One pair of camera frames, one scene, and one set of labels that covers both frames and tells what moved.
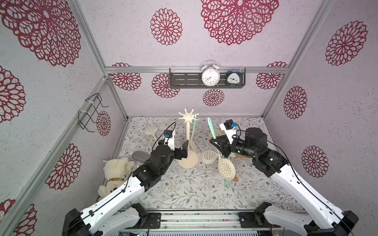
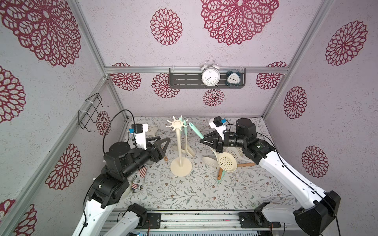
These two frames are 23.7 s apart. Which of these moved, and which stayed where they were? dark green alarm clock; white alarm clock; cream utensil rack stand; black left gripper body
Moved: cream utensil rack stand; black left gripper body
Stayed: white alarm clock; dark green alarm clock
